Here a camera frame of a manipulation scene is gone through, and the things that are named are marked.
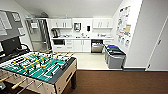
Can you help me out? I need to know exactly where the stainless steel dishwasher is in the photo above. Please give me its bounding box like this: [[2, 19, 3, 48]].
[[90, 39, 105, 54]]

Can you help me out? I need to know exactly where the white drawer unit beside dishwasher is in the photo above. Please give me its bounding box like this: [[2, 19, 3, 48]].
[[103, 38, 115, 47]]

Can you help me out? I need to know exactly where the white under-sink cabinet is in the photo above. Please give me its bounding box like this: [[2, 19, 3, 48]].
[[72, 39, 92, 54]]

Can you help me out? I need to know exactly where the white drawer unit beside microwave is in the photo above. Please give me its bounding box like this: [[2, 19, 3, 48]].
[[64, 39, 74, 53]]

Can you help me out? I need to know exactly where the black built-in microwave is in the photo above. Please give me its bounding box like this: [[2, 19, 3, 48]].
[[53, 39, 66, 46]]

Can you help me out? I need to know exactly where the green-lid waste bin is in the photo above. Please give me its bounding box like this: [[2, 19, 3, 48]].
[[106, 47, 124, 56]]

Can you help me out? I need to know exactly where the grey waste bin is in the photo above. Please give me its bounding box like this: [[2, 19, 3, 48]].
[[107, 50, 127, 70]]

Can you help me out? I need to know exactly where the stainless steel refrigerator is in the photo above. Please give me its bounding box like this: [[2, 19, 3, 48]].
[[25, 18, 52, 53]]

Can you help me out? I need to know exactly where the green foosball table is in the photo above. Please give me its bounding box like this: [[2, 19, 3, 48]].
[[0, 49, 78, 94]]

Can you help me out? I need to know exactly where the white paper on refrigerator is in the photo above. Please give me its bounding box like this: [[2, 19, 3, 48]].
[[30, 22, 39, 30]]

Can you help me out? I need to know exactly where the black cart monitor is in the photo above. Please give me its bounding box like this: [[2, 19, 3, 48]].
[[0, 36, 23, 57]]

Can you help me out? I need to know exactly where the white door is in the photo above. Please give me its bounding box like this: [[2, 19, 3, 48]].
[[145, 19, 168, 72]]

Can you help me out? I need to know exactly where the framed white notice board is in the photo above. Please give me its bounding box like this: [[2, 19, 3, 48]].
[[0, 9, 27, 38]]

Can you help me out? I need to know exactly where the black wall soap dispenser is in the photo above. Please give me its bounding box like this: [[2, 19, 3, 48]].
[[86, 25, 92, 33]]

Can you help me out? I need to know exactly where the white three-door wall cabinet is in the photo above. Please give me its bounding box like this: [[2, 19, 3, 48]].
[[92, 17, 115, 30]]

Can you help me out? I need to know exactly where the white two-door wall cabinet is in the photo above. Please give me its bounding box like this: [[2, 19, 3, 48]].
[[49, 18, 73, 30]]

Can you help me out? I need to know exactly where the wall notice poster board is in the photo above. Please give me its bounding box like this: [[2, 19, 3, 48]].
[[115, 5, 133, 44]]

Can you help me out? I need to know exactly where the metal door handle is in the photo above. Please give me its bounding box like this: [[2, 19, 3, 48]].
[[156, 39, 163, 46]]

